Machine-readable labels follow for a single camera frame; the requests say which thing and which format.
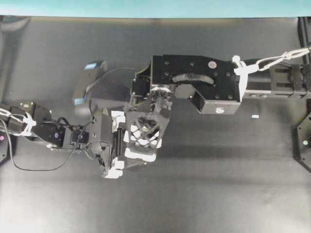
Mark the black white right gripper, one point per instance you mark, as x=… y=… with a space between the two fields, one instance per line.
x=210 y=84

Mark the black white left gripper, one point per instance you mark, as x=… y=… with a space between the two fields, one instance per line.
x=105 y=142

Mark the clear plastic bottle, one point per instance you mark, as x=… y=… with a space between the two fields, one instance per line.
x=143 y=135

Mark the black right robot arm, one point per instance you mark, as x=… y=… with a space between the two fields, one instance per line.
x=271 y=79

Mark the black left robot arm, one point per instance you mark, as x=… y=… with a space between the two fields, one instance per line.
x=55 y=134

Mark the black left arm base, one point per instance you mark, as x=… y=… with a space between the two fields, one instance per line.
x=4 y=147

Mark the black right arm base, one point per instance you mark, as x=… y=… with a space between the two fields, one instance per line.
x=303 y=143

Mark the white cable tie left arm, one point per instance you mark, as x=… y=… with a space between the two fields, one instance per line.
x=30 y=123

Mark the white cable tie arm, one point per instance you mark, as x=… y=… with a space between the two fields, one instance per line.
x=30 y=123
x=242 y=70

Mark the white cable tie right arm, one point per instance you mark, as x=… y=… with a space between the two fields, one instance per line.
x=242 y=70

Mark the black frame rail right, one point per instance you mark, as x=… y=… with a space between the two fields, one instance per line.
x=304 y=32

